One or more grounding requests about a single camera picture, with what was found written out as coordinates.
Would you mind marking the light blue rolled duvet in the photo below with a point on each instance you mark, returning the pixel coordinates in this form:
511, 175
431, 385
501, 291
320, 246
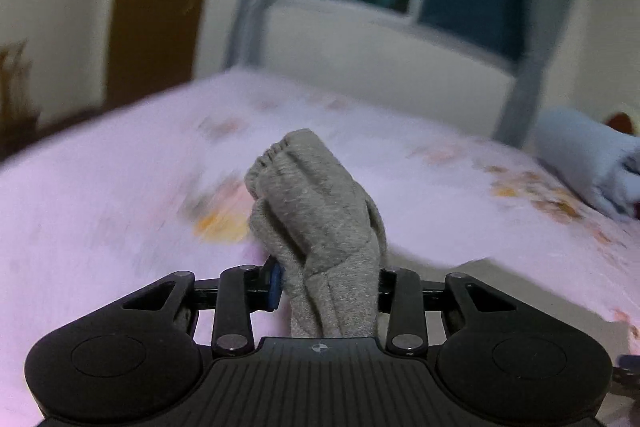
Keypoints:
598, 163

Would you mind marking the grey right curtain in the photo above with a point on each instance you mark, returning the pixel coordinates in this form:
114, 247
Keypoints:
544, 23

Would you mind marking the grey pants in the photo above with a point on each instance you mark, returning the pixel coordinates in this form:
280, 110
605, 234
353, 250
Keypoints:
326, 233

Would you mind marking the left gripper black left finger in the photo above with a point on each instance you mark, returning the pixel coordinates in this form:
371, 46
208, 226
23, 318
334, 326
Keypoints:
242, 291

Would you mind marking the pink floral bed sheet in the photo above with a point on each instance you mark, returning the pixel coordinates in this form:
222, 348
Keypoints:
110, 206

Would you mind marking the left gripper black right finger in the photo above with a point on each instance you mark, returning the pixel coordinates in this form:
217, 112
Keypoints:
400, 297

